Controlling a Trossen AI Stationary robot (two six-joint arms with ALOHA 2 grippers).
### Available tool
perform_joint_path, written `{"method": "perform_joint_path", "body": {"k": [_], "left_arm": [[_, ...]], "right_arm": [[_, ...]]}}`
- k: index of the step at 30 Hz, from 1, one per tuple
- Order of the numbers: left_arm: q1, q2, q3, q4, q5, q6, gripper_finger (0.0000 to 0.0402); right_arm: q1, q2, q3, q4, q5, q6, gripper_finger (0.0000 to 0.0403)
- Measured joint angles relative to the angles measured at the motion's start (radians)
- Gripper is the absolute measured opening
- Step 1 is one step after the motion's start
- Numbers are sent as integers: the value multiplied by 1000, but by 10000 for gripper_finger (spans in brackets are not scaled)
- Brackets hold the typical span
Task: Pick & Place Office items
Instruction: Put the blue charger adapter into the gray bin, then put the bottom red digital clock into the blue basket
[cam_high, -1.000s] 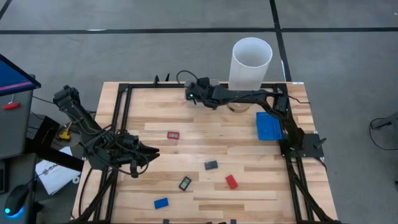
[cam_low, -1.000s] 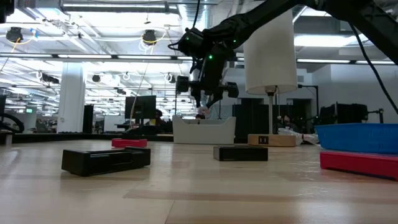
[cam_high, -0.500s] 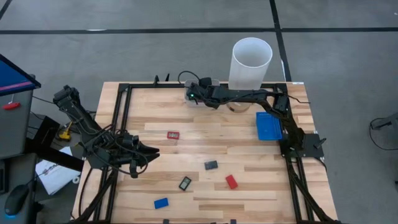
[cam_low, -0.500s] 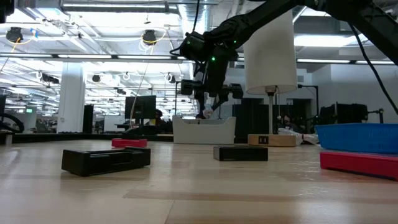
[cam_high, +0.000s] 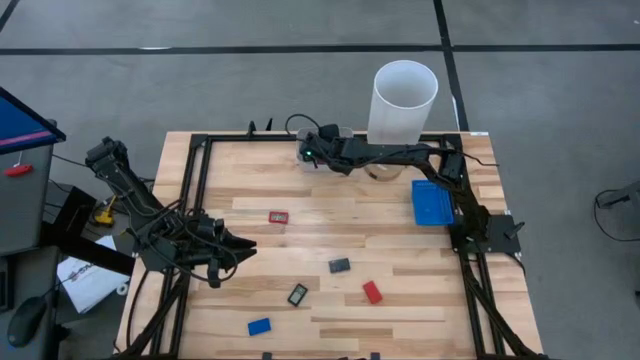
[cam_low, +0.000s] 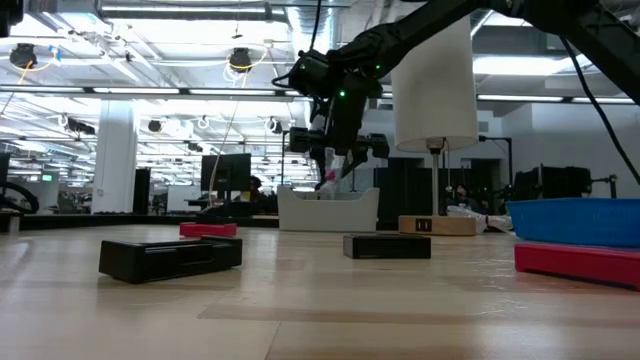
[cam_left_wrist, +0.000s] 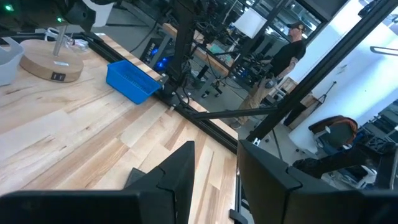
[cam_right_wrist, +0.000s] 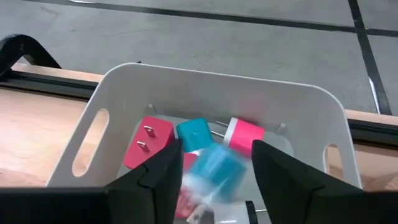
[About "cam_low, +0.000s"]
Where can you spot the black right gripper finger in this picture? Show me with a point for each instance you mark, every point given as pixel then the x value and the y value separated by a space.
pixel 356 162
pixel 322 167

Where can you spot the black digital timer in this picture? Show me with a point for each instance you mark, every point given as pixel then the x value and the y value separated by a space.
pixel 387 246

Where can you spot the red digital timer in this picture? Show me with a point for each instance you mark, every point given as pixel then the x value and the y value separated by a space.
pixel 575 262
pixel 207 230

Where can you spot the large black tray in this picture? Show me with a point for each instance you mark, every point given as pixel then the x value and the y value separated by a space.
pixel 165 260

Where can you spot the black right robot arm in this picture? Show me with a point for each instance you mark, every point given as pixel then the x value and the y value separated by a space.
pixel 450 20

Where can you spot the red background object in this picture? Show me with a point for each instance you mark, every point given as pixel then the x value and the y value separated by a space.
pixel 330 175

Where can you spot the white plastic bin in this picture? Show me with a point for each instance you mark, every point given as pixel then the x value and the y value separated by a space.
pixel 325 215

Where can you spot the person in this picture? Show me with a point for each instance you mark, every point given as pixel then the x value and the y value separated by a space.
pixel 462 197
pixel 256 186

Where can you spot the white shade table lamp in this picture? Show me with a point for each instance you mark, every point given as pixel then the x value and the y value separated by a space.
pixel 432 100

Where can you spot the black monitor on stand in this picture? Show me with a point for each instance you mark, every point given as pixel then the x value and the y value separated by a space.
pixel 225 172

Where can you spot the tall black cabinet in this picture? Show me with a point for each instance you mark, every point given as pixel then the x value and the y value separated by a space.
pixel 141 190

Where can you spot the black equipment rack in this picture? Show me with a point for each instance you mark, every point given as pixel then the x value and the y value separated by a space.
pixel 550 182

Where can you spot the white building column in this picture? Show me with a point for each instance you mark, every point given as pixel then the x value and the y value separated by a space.
pixel 115 155

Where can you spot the blue plastic basket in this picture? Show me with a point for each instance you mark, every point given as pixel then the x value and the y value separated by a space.
pixel 575 222

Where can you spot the green exit sign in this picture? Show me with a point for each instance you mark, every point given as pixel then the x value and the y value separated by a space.
pixel 47 177

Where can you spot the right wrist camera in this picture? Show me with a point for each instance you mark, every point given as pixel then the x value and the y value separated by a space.
pixel 312 75

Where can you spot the black partition wall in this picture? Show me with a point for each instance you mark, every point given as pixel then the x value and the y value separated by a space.
pixel 410 190

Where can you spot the silver ventilation duct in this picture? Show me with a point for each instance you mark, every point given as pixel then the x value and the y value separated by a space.
pixel 302 20

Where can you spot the long ceiling light rail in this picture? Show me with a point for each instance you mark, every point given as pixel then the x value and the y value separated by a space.
pixel 150 91

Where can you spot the black aluminium table frame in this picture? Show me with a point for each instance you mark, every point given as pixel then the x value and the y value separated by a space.
pixel 75 220

